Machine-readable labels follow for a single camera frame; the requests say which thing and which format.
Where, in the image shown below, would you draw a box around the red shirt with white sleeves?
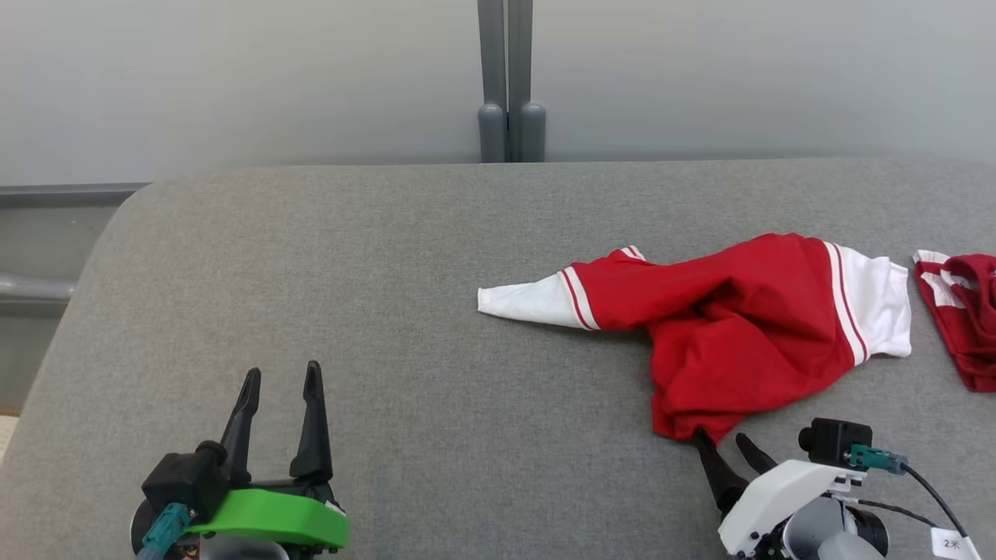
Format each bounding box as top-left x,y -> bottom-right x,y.
476,232 -> 914,445

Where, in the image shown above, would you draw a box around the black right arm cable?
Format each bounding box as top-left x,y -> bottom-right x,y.
854,462 -> 975,545

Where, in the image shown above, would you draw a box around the teal left camera connector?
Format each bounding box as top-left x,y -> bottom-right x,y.
137,502 -> 196,560

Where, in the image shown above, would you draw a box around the teal right camera connector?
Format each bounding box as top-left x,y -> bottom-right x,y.
847,443 -> 910,476

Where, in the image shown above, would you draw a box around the grey floor pipe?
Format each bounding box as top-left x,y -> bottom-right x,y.
0,271 -> 77,303

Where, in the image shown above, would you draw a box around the grey baseboard strip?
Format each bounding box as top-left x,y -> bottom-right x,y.
0,183 -> 151,210

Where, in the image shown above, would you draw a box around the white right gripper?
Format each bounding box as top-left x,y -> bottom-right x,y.
694,427 -> 857,558

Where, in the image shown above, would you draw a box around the teal camera connector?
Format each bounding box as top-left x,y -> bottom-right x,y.
137,502 -> 196,560
847,443 -> 910,476

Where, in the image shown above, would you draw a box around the white cable label tag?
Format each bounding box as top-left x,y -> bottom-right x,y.
930,527 -> 984,560

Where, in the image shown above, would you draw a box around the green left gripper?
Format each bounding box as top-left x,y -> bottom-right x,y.
185,359 -> 352,552

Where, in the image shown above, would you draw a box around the red shorts with white stripes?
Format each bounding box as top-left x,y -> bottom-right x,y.
912,250 -> 996,394

